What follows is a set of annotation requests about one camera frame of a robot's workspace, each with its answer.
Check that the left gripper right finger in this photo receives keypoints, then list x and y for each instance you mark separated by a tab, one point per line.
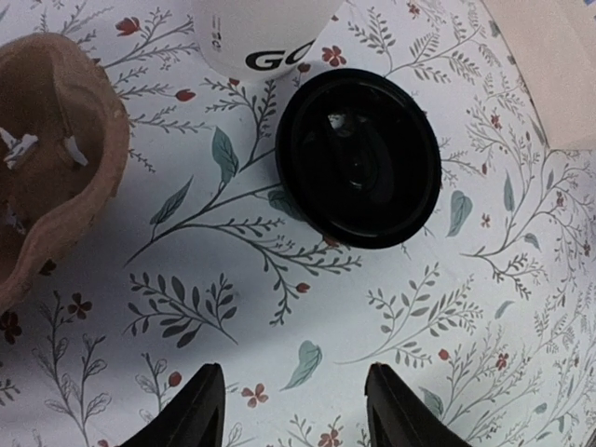
398	418

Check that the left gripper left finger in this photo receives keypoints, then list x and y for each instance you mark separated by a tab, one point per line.
194	418

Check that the black plastic cup lid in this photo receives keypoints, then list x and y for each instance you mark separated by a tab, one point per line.
358	159

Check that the brown cardboard cup carrier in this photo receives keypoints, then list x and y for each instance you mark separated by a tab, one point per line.
52	90

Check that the checkered paper takeout bag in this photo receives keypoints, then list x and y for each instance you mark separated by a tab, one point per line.
553	44

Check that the floral patterned table mat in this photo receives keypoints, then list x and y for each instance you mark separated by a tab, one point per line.
488	313

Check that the white cup holding straws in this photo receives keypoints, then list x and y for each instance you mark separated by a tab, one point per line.
253	40

